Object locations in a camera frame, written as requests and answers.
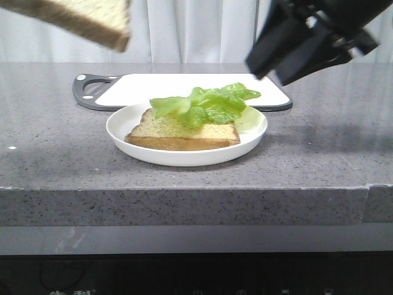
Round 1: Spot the white curtain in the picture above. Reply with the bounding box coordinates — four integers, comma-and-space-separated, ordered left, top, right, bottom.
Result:
0, 0, 393, 65

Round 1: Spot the dark appliance front panel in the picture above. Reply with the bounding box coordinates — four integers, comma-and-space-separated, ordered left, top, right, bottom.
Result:
1, 251, 392, 294

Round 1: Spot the toast bread slice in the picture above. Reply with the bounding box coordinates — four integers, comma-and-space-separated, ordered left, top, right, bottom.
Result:
124, 108, 241, 151
1, 0, 131, 52

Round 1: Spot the green lettuce leaf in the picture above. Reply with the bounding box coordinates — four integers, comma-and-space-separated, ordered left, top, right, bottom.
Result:
150, 82, 261, 127

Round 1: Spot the white grey cutting board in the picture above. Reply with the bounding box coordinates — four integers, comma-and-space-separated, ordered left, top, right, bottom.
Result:
72, 73, 293, 112

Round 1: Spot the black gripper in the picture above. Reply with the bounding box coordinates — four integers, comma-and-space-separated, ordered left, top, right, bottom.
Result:
246, 1, 391, 85

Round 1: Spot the white round plate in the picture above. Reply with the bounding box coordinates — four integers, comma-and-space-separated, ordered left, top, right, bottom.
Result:
106, 103, 268, 167

